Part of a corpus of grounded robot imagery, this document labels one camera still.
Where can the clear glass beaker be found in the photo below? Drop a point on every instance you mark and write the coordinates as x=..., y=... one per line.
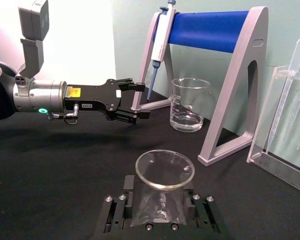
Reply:
x=162, y=207

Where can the white and blue pipette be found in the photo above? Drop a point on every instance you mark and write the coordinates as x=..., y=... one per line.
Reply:
x=161, y=40

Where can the grey pipette stand, blue bar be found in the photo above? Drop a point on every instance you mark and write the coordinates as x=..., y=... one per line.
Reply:
x=215, y=30

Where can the clear acrylic rack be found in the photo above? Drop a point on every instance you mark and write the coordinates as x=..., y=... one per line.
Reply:
x=277, y=167

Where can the glass beaker with water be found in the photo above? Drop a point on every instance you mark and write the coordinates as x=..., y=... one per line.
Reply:
x=187, y=120

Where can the black table cloth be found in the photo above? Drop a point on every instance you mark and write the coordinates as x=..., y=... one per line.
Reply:
x=52, y=162

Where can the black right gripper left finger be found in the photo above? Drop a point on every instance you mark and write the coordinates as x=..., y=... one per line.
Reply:
x=115, y=212

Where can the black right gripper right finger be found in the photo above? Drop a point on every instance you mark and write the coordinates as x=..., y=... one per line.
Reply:
x=202, y=212

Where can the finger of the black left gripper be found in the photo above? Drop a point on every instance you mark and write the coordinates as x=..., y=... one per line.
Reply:
x=132, y=86
x=130, y=116

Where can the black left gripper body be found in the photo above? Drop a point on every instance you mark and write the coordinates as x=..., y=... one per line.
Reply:
x=95, y=97

